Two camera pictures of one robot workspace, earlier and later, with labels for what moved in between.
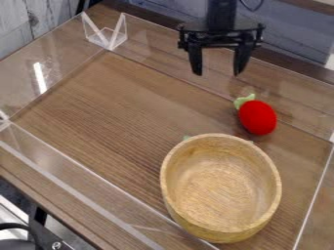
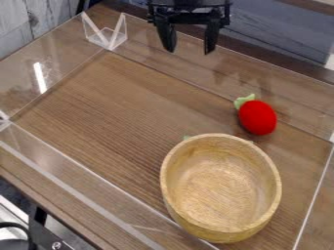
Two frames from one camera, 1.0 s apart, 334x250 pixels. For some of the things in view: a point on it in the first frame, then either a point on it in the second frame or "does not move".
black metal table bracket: x=44 y=238 does not move
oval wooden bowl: x=221 y=187 does not move
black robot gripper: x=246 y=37 -> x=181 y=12
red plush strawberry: x=257 y=115 does not move
